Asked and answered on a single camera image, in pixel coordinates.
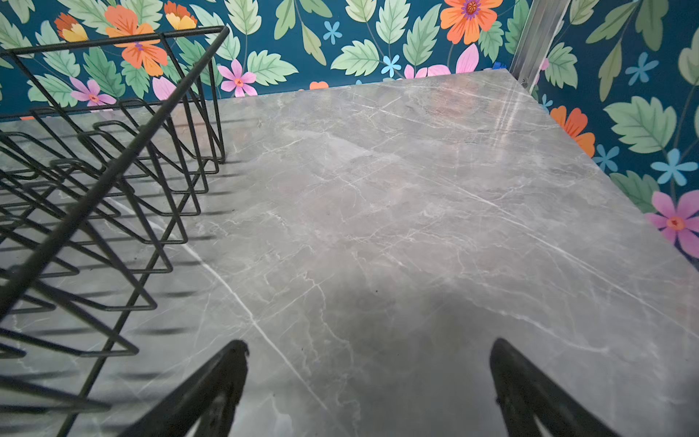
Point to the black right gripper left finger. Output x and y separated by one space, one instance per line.
205 404

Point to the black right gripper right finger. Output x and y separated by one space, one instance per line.
531 402

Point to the black wire dish rack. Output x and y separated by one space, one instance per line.
94 203

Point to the aluminium frame corner post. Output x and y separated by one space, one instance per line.
542 24

